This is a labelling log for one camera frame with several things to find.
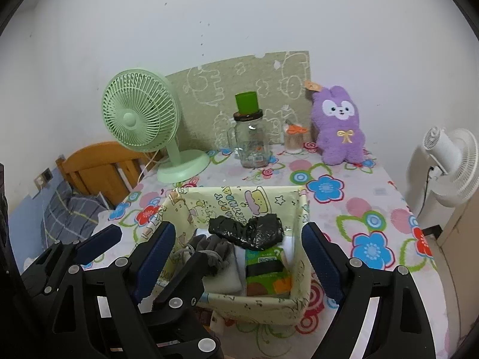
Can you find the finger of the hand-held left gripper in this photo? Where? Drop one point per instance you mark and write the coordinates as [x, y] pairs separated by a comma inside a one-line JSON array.
[[99, 243], [191, 280]]

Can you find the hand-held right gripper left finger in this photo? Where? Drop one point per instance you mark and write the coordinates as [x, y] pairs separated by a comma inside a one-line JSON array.
[[157, 261]]

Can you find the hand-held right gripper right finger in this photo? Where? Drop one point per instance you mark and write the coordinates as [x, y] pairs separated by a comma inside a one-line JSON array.
[[322, 261]]

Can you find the brown and yellow snack box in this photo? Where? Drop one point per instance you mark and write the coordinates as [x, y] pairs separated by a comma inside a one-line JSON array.
[[217, 325]]

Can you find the green snack packet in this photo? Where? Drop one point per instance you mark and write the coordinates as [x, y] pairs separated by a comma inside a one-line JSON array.
[[267, 280]]

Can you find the black plastic bag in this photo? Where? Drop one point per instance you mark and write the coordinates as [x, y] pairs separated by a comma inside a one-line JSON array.
[[247, 232]]

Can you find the yellow printed storage box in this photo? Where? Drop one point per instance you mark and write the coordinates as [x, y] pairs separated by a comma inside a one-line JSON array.
[[262, 306]]

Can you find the grey plaid pillow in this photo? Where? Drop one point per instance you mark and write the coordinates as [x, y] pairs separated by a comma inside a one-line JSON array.
[[71, 213]]

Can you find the floral tablecloth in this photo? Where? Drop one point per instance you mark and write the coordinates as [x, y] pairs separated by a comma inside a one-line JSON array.
[[374, 209]]

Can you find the wooden bed headboard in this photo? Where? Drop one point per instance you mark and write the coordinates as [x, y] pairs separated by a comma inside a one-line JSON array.
[[97, 164]]

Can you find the cotton swab container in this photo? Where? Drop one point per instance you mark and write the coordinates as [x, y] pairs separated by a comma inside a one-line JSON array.
[[293, 140]]

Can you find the purple plush bunny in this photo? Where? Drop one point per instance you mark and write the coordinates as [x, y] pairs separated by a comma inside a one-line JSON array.
[[338, 134]]

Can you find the green desk fan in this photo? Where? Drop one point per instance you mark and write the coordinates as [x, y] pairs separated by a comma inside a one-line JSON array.
[[136, 112]]

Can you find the glass jar mug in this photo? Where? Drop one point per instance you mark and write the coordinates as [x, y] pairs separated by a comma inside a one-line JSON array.
[[252, 142]]

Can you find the white standing fan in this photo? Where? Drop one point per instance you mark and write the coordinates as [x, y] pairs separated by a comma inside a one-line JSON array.
[[454, 164]]

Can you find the green plastic cup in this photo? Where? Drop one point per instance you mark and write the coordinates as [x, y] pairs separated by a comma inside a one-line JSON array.
[[247, 103]]

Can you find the green printed board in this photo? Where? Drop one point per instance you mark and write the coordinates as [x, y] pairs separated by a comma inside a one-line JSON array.
[[224, 78]]

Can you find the wall socket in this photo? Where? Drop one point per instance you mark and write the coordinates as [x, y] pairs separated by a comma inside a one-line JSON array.
[[43, 178]]

